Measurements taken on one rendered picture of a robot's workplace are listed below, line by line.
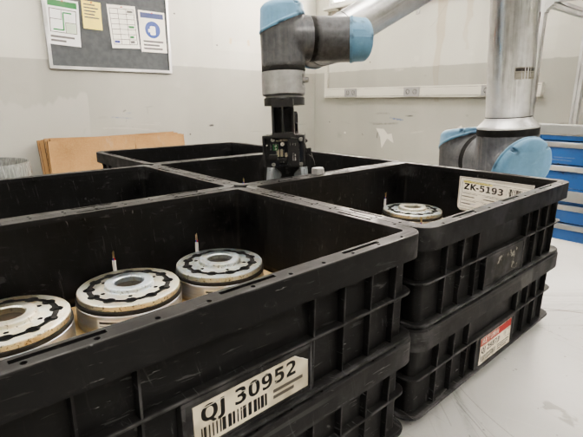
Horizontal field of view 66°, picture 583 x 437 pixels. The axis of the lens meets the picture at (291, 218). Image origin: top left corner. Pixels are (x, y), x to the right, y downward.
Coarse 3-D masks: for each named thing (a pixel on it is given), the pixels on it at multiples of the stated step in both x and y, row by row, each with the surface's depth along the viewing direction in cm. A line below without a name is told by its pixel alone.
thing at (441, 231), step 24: (360, 168) 80; (384, 168) 83; (432, 168) 83; (456, 168) 80; (528, 192) 59; (552, 192) 62; (384, 216) 47; (456, 216) 47; (480, 216) 49; (504, 216) 53; (432, 240) 43; (456, 240) 46
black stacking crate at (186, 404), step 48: (0, 240) 44; (48, 240) 46; (96, 240) 50; (144, 240) 54; (192, 240) 58; (240, 240) 63; (288, 240) 55; (336, 240) 49; (0, 288) 44; (48, 288) 47; (384, 288) 41; (240, 336) 30; (288, 336) 33; (336, 336) 37; (384, 336) 42; (144, 384) 26; (192, 384) 28; (0, 432) 21; (48, 432) 23; (96, 432) 25; (144, 432) 26; (192, 432) 28; (240, 432) 31
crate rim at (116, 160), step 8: (200, 144) 124; (208, 144) 125; (216, 144) 127; (224, 144) 129; (232, 144) 130; (240, 144) 127; (248, 144) 124; (96, 152) 105; (104, 152) 107; (112, 152) 108; (120, 152) 109; (104, 160) 102; (112, 160) 99; (120, 160) 95; (128, 160) 92; (136, 160) 90; (176, 160) 90; (184, 160) 90
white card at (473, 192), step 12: (468, 180) 78; (480, 180) 76; (492, 180) 75; (468, 192) 78; (480, 192) 77; (492, 192) 75; (504, 192) 74; (516, 192) 72; (468, 204) 79; (480, 204) 77
